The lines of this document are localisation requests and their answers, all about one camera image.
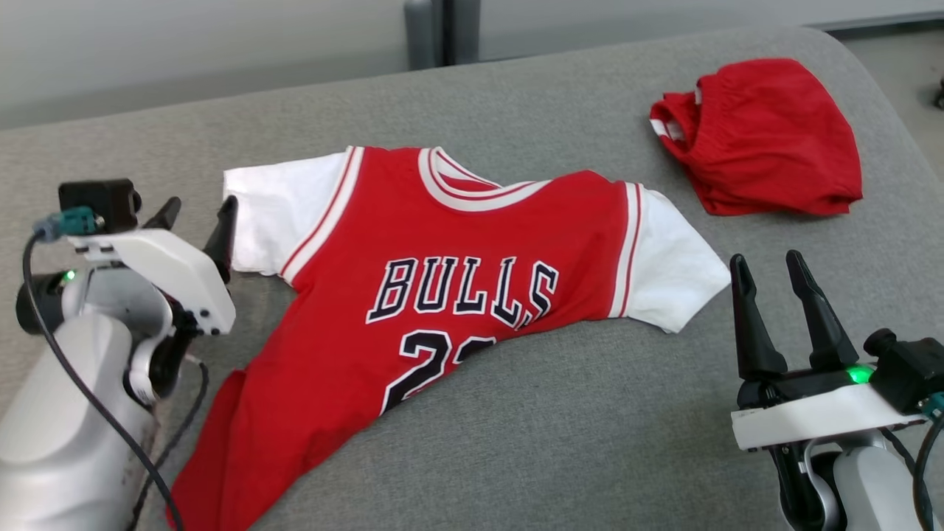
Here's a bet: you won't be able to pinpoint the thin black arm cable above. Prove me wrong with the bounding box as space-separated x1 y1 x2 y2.
881 417 944 531
129 358 211 517
21 230 185 531

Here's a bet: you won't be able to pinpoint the teal left camera connector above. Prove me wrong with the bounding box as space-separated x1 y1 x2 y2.
32 206 105 244

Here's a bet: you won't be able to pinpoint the red Bulls jersey white sleeves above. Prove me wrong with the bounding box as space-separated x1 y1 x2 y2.
166 145 732 531

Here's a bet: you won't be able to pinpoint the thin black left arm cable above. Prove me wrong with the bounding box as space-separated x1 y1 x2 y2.
129 358 211 517
21 230 185 531

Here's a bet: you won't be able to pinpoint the red shorts with white stripe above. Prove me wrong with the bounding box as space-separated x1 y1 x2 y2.
649 58 864 217

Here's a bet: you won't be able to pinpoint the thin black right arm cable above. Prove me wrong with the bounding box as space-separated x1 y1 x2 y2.
881 417 944 531

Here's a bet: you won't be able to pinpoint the grey metal double post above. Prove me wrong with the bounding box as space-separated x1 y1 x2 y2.
404 0 480 71

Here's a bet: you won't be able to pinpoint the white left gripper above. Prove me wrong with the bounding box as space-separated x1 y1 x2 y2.
66 195 240 336

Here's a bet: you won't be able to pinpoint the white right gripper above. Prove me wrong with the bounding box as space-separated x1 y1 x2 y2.
729 249 927 453

